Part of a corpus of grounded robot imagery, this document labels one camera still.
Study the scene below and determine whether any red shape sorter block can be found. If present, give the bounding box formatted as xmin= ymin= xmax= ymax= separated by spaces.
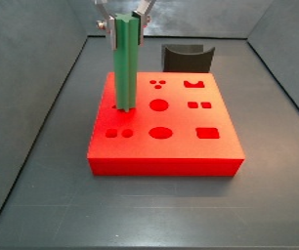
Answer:
xmin=88 ymin=72 xmax=245 ymax=176

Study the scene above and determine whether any green star-shaped peg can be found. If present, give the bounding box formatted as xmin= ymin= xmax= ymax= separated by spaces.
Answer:
xmin=113 ymin=14 xmax=140 ymax=111

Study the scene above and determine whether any black curved holder stand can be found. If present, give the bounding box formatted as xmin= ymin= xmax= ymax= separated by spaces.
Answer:
xmin=161 ymin=44 xmax=214 ymax=73

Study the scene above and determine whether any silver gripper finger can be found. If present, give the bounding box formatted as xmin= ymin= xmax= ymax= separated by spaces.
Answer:
xmin=132 ymin=0 xmax=156 ymax=45
xmin=93 ymin=0 xmax=117 ymax=50

